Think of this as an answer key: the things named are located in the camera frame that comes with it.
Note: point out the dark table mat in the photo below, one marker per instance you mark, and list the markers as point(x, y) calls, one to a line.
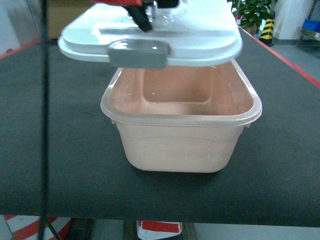
point(272, 178)

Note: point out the yellow black striped bollard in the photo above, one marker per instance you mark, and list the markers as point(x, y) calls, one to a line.
point(266, 36)

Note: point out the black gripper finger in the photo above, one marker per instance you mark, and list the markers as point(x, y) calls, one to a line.
point(139, 16)

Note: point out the striped traffic cone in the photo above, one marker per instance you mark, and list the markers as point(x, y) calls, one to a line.
point(26, 227)
point(157, 230)

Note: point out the middle striped traffic cone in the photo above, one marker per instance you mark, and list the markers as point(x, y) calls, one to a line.
point(157, 230)

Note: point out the white plastic box lid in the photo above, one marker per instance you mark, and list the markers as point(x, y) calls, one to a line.
point(193, 33)

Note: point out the side blue bin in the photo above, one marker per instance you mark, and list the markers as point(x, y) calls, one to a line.
point(311, 25)

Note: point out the green potted plant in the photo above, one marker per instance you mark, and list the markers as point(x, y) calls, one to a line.
point(252, 13)

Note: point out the left striped traffic cone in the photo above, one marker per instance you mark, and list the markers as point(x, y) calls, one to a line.
point(26, 227)

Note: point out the pink plastic storage box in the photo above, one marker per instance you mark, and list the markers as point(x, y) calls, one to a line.
point(181, 119)

